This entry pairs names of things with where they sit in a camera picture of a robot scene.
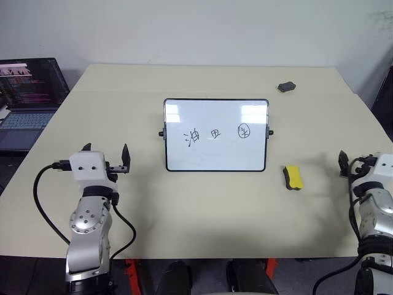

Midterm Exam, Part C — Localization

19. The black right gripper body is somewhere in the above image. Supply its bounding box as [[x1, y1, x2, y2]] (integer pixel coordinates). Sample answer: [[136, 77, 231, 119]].
[[346, 158, 378, 183]]

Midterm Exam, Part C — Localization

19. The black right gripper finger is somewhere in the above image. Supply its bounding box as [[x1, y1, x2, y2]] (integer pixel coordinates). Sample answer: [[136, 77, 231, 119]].
[[338, 149, 351, 178]]

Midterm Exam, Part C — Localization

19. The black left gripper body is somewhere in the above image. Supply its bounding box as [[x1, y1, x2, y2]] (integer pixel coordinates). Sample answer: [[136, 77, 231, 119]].
[[103, 160, 128, 183]]

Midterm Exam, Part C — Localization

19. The yellow and black eraser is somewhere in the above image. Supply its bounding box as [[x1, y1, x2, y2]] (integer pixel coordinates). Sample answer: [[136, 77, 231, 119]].
[[282, 165, 306, 191]]

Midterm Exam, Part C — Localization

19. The small black object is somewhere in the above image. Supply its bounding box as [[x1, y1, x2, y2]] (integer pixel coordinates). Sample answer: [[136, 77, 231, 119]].
[[277, 81, 298, 93]]

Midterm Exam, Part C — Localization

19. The open dark laptop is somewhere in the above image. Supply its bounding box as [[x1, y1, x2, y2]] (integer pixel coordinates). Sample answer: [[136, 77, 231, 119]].
[[0, 58, 71, 154]]

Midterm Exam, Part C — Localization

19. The small black-framed whiteboard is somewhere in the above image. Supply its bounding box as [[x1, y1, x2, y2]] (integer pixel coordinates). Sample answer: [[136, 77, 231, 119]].
[[158, 98, 275, 173]]

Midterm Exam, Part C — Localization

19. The dark rounded shape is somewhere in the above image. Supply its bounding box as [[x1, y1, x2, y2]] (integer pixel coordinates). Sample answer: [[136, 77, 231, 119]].
[[226, 258, 279, 295], [160, 260, 193, 295]]

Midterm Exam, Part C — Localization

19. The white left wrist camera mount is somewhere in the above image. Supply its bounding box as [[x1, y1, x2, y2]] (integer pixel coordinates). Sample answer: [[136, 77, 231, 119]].
[[69, 151, 120, 193]]

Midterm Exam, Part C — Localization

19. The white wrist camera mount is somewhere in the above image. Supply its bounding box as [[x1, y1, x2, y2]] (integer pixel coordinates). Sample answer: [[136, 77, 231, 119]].
[[349, 152, 393, 197], [69, 151, 120, 193]]

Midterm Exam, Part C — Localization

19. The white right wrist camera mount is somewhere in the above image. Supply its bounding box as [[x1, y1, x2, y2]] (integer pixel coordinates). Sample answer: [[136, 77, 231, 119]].
[[349, 152, 393, 197]]

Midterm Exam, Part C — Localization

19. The red table frame leg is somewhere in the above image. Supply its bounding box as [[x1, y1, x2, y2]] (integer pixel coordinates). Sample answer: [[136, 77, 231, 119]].
[[123, 258, 142, 295], [265, 258, 278, 279]]

